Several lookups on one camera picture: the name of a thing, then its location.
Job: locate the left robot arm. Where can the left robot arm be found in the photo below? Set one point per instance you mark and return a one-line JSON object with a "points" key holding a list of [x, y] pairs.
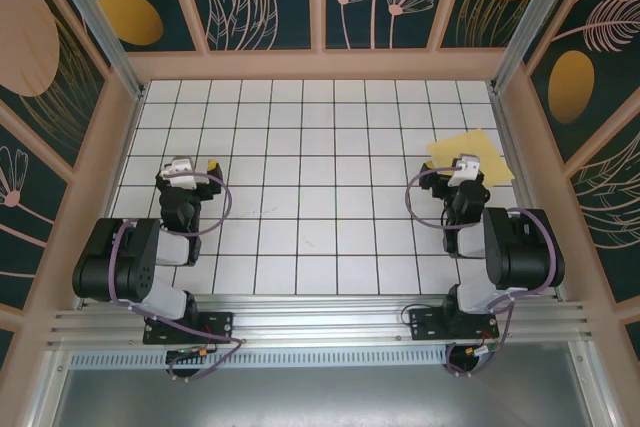
{"points": [[125, 257]]}

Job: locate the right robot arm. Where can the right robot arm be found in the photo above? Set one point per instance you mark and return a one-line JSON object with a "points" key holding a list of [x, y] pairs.
{"points": [[520, 252]]}

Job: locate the grey metal base panel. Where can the grey metal base panel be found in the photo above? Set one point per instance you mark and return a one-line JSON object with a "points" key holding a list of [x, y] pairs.
{"points": [[320, 397]]}

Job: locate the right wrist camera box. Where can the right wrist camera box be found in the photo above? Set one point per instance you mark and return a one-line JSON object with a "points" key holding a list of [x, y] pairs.
{"points": [[462, 172]]}

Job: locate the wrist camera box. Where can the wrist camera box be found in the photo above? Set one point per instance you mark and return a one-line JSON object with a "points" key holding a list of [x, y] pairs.
{"points": [[180, 172], [462, 172]]}

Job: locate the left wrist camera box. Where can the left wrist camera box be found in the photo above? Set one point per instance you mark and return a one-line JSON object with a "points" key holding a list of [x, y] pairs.
{"points": [[180, 172]]}

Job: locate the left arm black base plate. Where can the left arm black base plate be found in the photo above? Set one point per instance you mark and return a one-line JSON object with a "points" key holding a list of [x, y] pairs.
{"points": [[220, 322]]}

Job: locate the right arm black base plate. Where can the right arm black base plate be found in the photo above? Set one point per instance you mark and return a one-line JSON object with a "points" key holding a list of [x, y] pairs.
{"points": [[425, 324]]}

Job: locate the aluminium corner post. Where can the aluminium corner post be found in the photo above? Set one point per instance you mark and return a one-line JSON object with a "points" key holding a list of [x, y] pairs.
{"points": [[100, 32], [525, 22]]}

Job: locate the long aluminium mounting rail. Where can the long aluminium mounting rail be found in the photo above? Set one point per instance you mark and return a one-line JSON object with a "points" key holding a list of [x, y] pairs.
{"points": [[320, 317]]}

